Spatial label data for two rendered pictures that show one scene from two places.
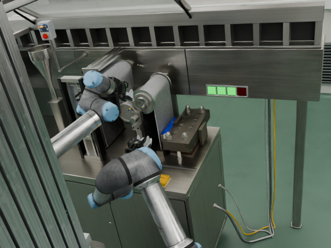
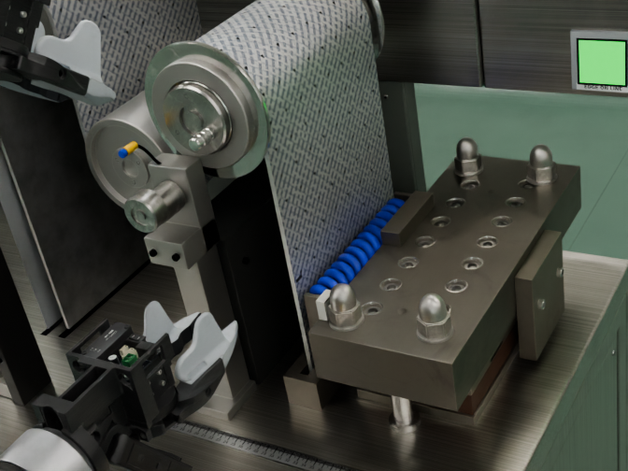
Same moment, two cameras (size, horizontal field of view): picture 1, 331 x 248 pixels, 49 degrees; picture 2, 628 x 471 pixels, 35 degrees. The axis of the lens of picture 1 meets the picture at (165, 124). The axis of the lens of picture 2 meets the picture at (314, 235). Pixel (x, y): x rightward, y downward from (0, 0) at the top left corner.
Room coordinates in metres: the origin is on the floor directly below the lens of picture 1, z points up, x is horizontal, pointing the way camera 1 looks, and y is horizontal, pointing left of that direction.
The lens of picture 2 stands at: (0.95, -0.11, 1.63)
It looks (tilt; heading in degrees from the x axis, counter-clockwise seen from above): 31 degrees down; 8
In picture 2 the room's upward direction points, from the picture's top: 11 degrees counter-clockwise
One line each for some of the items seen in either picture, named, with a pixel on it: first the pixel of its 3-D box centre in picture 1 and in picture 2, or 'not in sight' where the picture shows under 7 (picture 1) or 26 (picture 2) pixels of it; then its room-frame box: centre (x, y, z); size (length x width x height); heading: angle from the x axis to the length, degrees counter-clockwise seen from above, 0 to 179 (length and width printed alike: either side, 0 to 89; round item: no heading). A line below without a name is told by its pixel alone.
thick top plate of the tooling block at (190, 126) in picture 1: (187, 128); (458, 263); (1.90, -0.13, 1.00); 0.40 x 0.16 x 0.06; 153
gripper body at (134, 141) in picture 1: (134, 150); (109, 404); (1.57, 0.18, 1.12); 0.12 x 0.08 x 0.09; 153
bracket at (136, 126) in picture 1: (140, 135); (195, 293); (1.82, 0.16, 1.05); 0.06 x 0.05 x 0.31; 153
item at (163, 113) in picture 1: (164, 113); (336, 181); (1.92, 0.00, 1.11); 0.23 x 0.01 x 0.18; 153
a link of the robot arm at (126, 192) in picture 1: (120, 188); not in sight; (1.42, 0.26, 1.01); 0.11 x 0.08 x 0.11; 116
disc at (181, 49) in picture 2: (143, 102); (206, 111); (1.84, 0.10, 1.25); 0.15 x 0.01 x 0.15; 63
